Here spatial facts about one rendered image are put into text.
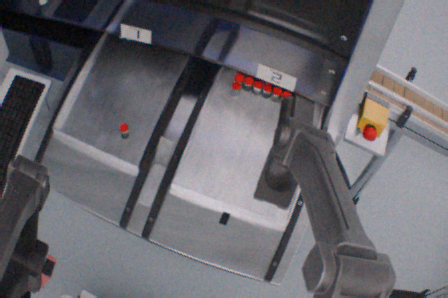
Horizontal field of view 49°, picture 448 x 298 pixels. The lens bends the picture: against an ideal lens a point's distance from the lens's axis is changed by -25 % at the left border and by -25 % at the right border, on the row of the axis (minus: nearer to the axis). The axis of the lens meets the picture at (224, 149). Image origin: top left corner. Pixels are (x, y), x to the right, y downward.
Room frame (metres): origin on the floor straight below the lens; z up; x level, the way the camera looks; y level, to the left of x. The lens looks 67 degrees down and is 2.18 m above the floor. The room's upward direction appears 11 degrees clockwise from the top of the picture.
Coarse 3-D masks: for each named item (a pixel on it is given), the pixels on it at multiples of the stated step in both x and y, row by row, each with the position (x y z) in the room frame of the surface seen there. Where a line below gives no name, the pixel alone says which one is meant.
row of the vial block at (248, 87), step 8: (240, 80) 0.70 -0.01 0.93; (248, 80) 0.70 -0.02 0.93; (240, 88) 0.69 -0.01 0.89; (248, 88) 0.69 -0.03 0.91; (256, 88) 0.68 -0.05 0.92; (264, 88) 0.69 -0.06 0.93; (272, 88) 0.69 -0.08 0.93; (256, 96) 0.68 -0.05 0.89; (264, 96) 0.68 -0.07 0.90; (272, 96) 0.68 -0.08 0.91; (280, 96) 0.68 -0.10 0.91; (288, 96) 0.68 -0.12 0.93; (280, 104) 0.68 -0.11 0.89
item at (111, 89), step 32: (96, 64) 0.71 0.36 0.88; (128, 64) 0.72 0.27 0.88; (160, 64) 0.73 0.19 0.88; (96, 96) 0.62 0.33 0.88; (128, 96) 0.63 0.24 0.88; (160, 96) 0.64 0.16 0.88; (64, 128) 0.52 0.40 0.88; (96, 128) 0.54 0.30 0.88; (128, 128) 0.55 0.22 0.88; (128, 160) 0.48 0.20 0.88
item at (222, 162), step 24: (216, 96) 0.67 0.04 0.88; (240, 96) 0.68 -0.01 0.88; (216, 120) 0.61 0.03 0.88; (240, 120) 0.62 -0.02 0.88; (264, 120) 0.63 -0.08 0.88; (192, 144) 0.54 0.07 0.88; (216, 144) 0.55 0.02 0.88; (240, 144) 0.56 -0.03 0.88; (264, 144) 0.57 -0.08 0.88; (192, 168) 0.49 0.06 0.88; (216, 168) 0.50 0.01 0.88; (240, 168) 0.51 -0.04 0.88; (192, 192) 0.43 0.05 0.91; (216, 192) 0.45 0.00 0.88; (240, 192) 0.46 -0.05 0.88; (264, 216) 0.40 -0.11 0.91; (288, 216) 0.41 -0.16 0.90
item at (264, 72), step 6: (264, 66) 0.68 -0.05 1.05; (258, 72) 0.68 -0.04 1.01; (264, 72) 0.67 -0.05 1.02; (270, 72) 0.67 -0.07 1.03; (276, 72) 0.67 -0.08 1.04; (264, 78) 0.67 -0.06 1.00; (270, 78) 0.67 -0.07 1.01; (276, 78) 0.67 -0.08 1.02; (282, 78) 0.67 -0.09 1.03; (288, 78) 0.66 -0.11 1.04; (294, 78) 0.66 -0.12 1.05; (276, 84) 0.67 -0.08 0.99; (282, 84) 0.67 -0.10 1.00; (288, 84) 0.66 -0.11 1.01; (294, 84) 0.66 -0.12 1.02
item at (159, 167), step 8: (160, 144) 0.51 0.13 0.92; (168, 144) 0.51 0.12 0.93; (160, 152) 0.50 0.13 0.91; (168, 152) 0.50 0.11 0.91; (160, 160) 0.49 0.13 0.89; (152, 168) 0.47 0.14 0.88; (160, 168) 0.47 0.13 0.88; (152, 176) 0.45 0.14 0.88; (160, 176) 0.46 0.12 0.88; (152, 184) 0.43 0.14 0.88; (144, 192) 0.41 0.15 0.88; (152, 192) 0.41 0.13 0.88; (144, 200) 0.39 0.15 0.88; (152, 200) 0.40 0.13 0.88
